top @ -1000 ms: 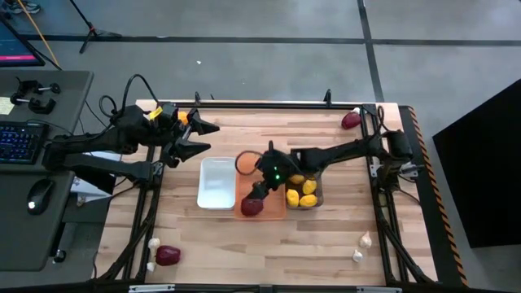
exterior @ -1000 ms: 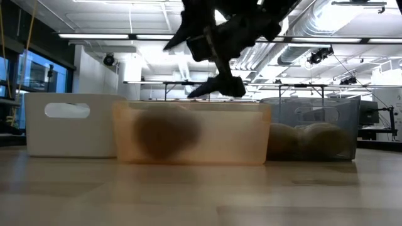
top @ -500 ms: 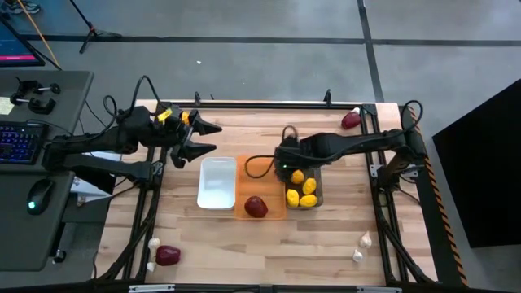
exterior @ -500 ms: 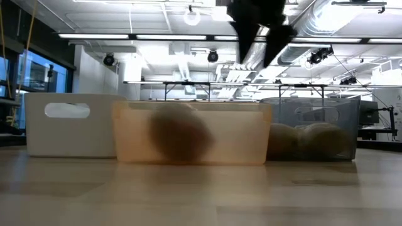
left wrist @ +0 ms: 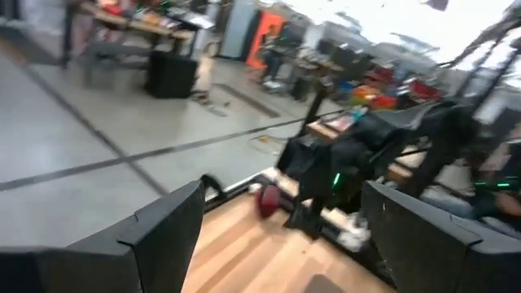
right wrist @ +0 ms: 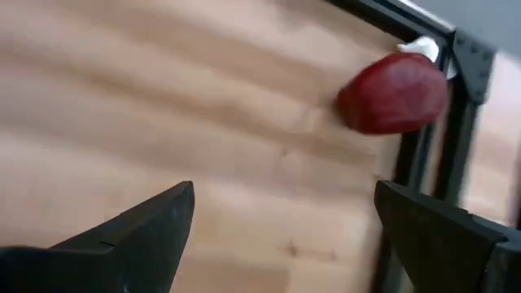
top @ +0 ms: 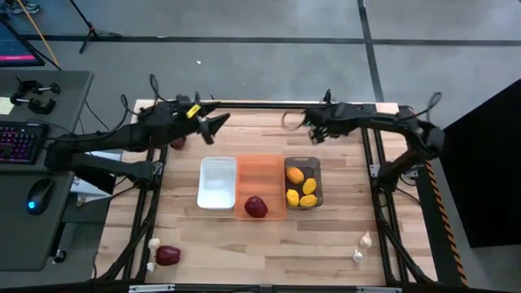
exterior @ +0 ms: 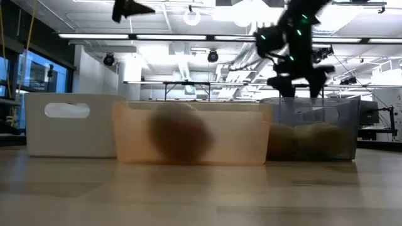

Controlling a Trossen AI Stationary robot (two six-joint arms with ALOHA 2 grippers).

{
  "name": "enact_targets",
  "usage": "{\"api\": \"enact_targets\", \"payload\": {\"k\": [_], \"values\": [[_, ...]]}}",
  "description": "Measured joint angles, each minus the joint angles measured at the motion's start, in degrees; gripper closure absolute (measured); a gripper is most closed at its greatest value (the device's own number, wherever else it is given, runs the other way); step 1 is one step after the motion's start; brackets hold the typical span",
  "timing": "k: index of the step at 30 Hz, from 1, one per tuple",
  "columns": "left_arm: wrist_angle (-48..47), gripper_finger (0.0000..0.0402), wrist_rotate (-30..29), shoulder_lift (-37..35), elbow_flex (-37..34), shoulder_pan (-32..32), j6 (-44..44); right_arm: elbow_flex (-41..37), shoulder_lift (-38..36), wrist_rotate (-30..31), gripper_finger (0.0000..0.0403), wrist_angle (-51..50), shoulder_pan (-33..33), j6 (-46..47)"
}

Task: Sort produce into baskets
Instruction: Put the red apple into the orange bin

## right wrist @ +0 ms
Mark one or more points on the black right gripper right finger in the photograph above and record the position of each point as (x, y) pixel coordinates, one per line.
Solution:
(447, 252)

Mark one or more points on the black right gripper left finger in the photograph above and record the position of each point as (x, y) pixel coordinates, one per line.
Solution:
(102, 256)

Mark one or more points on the white garlic bulb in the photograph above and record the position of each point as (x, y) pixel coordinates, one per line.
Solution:
(423, 45)

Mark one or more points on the red apple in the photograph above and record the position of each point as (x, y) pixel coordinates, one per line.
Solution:
(390, 95)

